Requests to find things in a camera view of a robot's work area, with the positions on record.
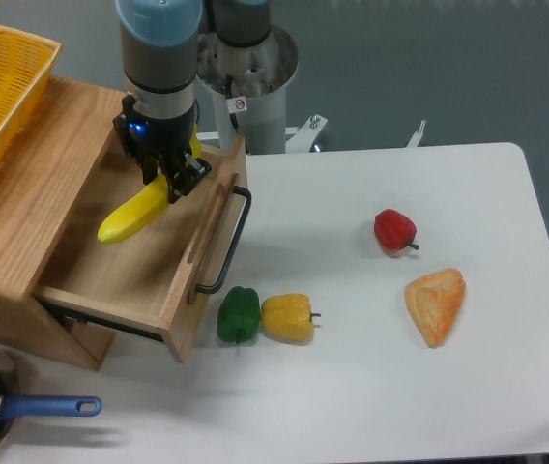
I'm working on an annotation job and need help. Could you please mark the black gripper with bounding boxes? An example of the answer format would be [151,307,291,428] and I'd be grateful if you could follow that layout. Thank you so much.
[113,94,212,204]

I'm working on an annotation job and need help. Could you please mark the yellow toy banana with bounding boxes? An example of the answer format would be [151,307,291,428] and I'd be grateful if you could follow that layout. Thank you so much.
[97,123,202,245]

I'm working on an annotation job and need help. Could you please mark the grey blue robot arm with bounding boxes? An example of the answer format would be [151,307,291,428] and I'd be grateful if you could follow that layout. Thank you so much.
[113,1,295,203]

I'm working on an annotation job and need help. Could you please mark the open wooden top drawer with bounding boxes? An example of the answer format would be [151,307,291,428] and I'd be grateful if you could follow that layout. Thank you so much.
[34,135,247,363]

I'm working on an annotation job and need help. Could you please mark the wooden drawer cabinet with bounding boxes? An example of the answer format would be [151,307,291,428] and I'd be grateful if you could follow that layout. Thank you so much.
[0,76,139,371]

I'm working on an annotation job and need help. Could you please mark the green toy bell pepper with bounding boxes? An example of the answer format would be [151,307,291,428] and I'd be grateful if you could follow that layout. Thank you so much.
[217,286,261,344]

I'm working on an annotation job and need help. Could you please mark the yellow toy bell pepper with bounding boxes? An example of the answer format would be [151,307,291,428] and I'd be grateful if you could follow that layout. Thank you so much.
[261,293,321,342]

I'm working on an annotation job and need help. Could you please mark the red toy bell pepper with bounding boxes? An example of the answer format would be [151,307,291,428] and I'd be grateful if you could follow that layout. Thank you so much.
[373,209,419,253]

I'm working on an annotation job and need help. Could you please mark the orange toy bread wedge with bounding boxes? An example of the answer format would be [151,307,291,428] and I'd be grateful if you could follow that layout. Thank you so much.
[404,268,466,348]

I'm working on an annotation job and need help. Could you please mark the black metal drawer handle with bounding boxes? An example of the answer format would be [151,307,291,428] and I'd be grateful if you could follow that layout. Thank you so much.
[194,186,252,295]

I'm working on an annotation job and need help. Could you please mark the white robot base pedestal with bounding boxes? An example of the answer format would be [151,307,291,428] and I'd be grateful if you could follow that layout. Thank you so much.
[197,25,328,155]

